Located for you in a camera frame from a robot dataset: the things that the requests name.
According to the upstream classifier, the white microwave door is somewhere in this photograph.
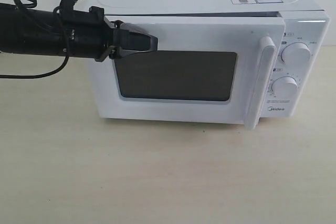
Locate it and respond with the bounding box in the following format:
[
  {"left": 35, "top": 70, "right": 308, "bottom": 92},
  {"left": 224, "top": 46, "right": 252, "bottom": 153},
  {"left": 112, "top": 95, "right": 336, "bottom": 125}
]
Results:
[{"left": 87, "top": 16, "right": 285, "bottom": 129}]

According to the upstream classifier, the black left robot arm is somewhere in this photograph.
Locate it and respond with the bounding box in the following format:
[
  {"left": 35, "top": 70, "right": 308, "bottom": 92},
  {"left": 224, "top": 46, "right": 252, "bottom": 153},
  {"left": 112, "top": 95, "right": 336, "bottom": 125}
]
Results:
[{"left": 1, "top": 4, "right": 158, "bottom": 62}]

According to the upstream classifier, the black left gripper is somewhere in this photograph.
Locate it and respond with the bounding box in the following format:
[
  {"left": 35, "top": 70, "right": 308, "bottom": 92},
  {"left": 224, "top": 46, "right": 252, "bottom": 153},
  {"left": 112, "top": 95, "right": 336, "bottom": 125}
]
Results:
[{"left": 59, "top": 6, "right": 158, "bottom": 62}]

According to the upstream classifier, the black left camera cable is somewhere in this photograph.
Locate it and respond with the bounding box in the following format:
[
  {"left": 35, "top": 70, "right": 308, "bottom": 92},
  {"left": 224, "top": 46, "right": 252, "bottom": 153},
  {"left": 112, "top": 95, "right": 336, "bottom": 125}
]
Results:
[{"left": 0, "top": 0, "right": 71, "bottom": 79}]

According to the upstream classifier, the white upper power knob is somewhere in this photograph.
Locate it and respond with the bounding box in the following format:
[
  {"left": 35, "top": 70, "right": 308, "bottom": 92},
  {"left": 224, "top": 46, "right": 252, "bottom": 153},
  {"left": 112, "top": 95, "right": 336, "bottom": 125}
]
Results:
[{"left": 281, "top": 42, "right": 311, "bottom": 66}]

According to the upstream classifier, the white microwave oven body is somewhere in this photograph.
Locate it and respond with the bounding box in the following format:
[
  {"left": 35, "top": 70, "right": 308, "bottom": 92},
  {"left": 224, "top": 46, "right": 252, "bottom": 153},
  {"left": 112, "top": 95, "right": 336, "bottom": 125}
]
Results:
[{"left": 86, "top": 0, "right": 330, "bottom": 119}]

